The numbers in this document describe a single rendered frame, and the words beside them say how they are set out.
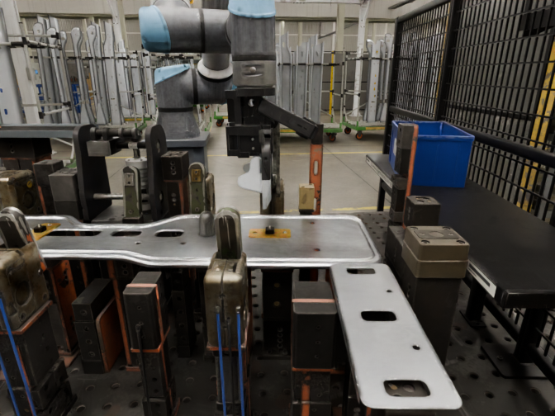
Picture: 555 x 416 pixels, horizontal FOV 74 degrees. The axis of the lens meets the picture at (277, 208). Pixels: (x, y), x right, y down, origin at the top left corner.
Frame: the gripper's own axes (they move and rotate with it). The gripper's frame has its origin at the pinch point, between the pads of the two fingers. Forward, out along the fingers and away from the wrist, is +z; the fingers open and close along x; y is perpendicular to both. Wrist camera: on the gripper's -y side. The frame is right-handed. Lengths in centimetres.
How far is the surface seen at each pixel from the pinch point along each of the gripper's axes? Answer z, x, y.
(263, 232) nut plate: 7.7, -0.1, 1.5
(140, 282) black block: 8.6, 17.1, 20.1
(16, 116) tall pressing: 19, -345, 293
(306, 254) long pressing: 8.1, 8.9, -6.8
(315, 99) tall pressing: 31, -726, -66
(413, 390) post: 9.6, 37.4, -16.5
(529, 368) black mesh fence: 38, 4, -55
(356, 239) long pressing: 8.3, 2.5, -16.7
